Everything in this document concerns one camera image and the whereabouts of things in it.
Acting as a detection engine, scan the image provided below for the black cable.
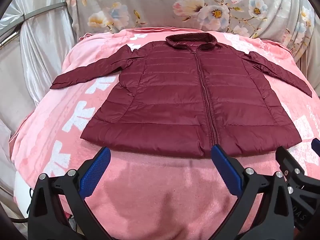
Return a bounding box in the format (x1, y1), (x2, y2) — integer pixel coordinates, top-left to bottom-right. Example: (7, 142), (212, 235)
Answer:
(10, 189), (34, 224)

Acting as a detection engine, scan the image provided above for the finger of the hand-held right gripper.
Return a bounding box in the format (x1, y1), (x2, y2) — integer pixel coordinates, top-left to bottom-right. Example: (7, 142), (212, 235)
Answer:
(275, 146), (320, 202)
(311, 138), (320, 157)

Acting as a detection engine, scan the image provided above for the floral grey bed cloth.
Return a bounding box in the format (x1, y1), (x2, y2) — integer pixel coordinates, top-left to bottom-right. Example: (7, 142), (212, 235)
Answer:
(65, 0), (316, 64)

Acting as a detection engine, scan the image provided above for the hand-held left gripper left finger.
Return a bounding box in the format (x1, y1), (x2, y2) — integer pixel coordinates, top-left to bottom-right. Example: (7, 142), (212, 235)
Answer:
(27, 146), (112, 240)

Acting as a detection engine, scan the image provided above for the grey metal pole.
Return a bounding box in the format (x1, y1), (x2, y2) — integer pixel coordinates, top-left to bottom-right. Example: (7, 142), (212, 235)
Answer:
(0, 2), (68, 47)

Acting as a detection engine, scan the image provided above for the white bed sheet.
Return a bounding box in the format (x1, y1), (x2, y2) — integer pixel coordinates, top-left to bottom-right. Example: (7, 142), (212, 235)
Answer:
(10, 171), (35, 223)

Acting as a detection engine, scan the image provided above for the white satin curtain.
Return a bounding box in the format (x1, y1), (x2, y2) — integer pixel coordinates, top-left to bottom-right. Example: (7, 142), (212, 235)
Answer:
(0, 0), (78, 188)

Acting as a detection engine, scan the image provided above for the pink blanket with white print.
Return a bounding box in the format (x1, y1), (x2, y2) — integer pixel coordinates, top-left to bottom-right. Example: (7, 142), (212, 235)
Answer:
(10, 26), (320, 240)

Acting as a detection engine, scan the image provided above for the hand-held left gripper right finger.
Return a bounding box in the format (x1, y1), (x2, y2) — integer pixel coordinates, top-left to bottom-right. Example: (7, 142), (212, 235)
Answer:
(211, 144), (295, 240)

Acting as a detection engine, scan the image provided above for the maroon puffer jacket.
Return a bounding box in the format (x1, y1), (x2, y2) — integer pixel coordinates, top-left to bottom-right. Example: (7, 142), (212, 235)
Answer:
(50, 33), (313, 158)

